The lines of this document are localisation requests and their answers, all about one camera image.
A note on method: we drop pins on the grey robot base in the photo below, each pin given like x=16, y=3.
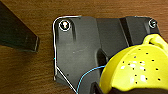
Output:
x=80, y=43

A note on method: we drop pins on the foosball table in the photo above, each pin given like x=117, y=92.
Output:
x=16, y=31

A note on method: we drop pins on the yellow bowl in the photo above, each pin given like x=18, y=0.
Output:
x=140, y=66

